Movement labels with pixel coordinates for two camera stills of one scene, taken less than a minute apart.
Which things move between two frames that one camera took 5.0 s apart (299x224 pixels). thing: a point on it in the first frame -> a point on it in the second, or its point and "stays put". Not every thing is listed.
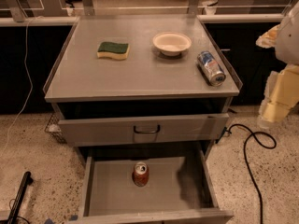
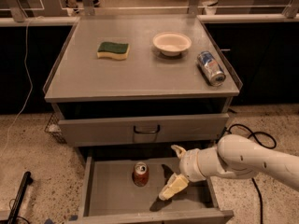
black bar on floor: (25, 182) stays put
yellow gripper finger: (268, 39) -> (189, 163)
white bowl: (171, 43) stays put
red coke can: (140, 174) stays put
